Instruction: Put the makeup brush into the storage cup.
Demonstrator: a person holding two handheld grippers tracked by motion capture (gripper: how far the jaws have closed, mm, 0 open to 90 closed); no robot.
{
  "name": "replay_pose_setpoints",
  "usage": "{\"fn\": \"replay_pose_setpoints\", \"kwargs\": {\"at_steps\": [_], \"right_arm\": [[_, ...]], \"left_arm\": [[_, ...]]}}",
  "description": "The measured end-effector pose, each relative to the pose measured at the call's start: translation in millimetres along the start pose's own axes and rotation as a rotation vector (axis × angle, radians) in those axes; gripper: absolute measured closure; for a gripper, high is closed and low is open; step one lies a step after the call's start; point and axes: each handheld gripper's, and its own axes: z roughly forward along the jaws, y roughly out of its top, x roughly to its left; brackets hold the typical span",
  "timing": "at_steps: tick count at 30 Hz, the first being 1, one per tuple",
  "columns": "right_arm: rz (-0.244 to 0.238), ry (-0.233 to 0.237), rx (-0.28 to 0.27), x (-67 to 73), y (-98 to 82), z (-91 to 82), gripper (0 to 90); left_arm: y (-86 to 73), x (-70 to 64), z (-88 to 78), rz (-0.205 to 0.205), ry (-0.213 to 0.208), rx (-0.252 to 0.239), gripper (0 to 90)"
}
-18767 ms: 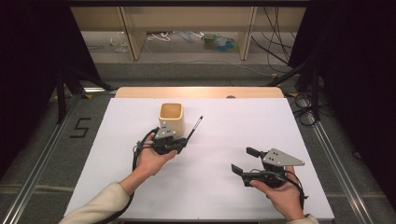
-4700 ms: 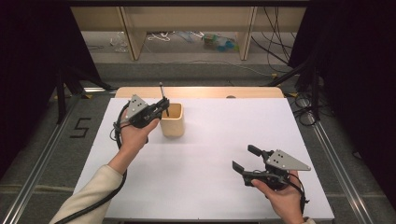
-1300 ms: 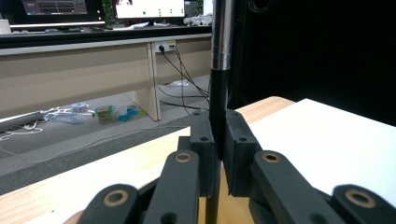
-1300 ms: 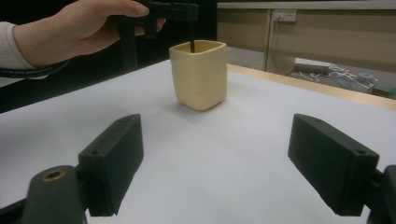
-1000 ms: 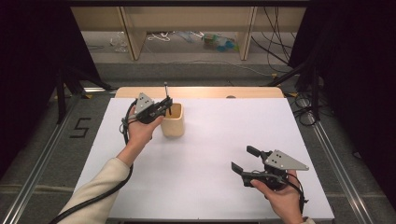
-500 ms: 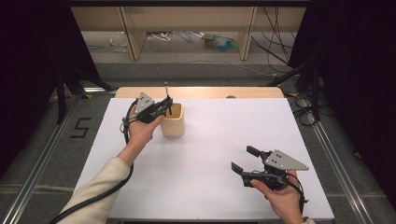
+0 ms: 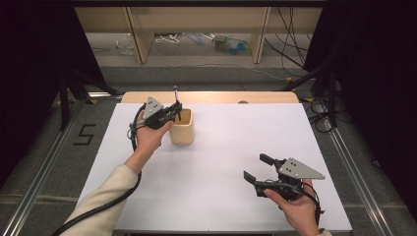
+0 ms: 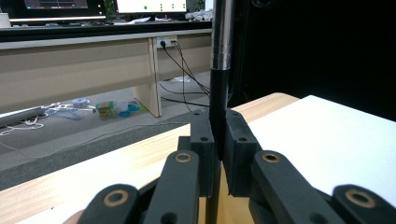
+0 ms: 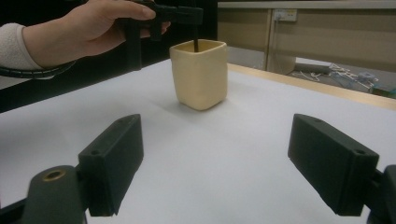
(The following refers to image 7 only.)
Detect hanging black cables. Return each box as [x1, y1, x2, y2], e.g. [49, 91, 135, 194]
[264, 7, 313, 79]

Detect coiled white cable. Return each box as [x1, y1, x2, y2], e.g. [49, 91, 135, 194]
[154, 32, 185, 45]

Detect left hand-held gripper black cable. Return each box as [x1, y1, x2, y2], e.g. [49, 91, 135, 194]
[50, 103, 148, 236]

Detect black pen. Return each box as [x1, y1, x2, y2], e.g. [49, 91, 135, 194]
[172, 85, 182, 122]

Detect clear plastic wrapping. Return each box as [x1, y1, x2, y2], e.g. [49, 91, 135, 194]
[115, 32, 137, 56]

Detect hand-held gripper black cable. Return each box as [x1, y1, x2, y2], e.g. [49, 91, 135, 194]
[50, 103, 148, 236]
[302, 182, 327, 228]

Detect tangled black floor cables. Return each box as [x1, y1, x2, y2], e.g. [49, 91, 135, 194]
[306, 97, 339, 134]

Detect black tripod stand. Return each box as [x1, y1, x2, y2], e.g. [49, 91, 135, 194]
[58, 69, 120, 132]
[277, 63, 339, 129]

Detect metal floor rail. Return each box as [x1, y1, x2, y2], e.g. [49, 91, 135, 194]
[0, 97, 87, 236]
[314, 103, 395, 236]

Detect dark curtain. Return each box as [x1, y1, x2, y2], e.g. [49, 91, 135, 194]
[303, 0, 417, 224]
[0, 0, 110, 192]

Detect light wooden table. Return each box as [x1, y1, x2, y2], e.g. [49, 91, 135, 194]
[121, 90, 300, 105]

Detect person's left hand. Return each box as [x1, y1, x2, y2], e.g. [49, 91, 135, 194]
[135, 110, 174, 159]

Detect white table board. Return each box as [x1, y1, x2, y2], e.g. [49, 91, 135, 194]
[67, 102, 353, 233]

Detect person's right hand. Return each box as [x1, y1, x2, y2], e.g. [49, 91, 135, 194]
[263, 179, 325, 236]

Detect thin white floor cable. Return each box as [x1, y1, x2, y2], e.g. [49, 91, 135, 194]
[149, 44, 290, 83]

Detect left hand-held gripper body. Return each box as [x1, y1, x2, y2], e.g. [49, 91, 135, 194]
[141, 96, 171, 131]

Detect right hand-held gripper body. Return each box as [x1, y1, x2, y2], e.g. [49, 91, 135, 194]
[254, 156, 327, 203]

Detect square wooden pen holder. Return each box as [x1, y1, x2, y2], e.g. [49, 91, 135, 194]
[167, 107, 195, 146]

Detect clear bag of coloured things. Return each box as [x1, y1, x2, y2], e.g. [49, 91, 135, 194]
[211, 33, 253, 56]

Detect right hand-held gripper black cable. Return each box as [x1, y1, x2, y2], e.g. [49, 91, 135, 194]
[302, 182, 327, 228]

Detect light wooden shelf unit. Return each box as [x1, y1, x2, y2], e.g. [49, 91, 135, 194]
[74, 7, 324, 65]

